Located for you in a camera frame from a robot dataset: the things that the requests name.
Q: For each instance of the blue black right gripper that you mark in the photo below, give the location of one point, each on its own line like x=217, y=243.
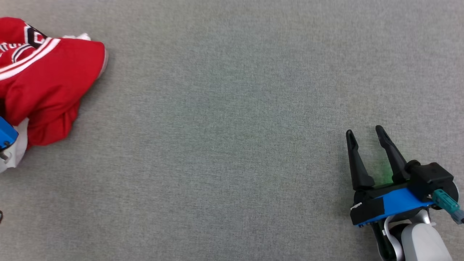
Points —
x=398, y=203

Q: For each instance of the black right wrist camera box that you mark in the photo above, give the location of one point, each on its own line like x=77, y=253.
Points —
x=431, y=177

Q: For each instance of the red shirt white sleeves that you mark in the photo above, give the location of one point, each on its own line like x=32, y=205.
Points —
x=54, y=79

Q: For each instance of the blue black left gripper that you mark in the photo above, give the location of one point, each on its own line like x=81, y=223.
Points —
x=7, y=134

